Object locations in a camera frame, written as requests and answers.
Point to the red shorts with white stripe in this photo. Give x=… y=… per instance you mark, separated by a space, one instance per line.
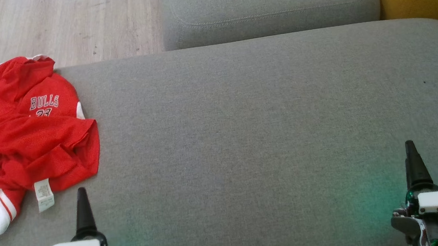
x=47 y=154

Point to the red Bulls basketball jersey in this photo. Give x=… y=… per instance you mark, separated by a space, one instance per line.
x=44 y=92

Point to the large grey sofa chaise cushion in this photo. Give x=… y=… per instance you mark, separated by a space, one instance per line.
x=263 y=135

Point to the grey sofa seat cushion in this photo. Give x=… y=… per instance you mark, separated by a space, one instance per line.
x=272 y=3

